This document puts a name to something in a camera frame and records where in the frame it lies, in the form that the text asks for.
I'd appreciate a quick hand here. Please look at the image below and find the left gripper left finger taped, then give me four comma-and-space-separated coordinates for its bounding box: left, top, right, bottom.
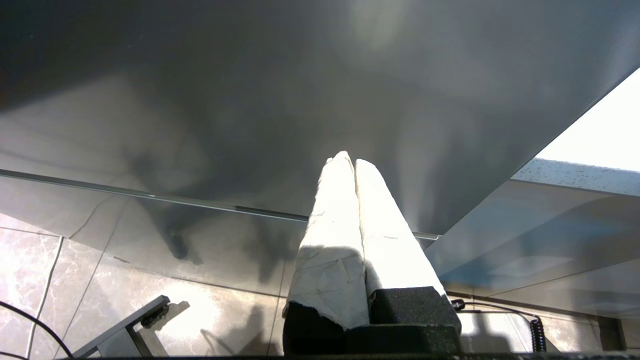
281, 150, 371, 354

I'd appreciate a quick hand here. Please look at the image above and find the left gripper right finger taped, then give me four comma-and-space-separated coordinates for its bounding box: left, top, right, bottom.
355, 159, 462, 338

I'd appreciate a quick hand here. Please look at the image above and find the dark grey cabinet front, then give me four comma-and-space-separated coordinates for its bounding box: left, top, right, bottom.
0, 0, 640, 242

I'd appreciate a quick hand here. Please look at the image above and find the black coiled cable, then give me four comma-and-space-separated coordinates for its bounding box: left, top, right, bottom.
449, 298, 547, 354

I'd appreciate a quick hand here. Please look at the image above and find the black floor cable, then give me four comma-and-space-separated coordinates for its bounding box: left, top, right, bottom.
0, 299, 76, 360

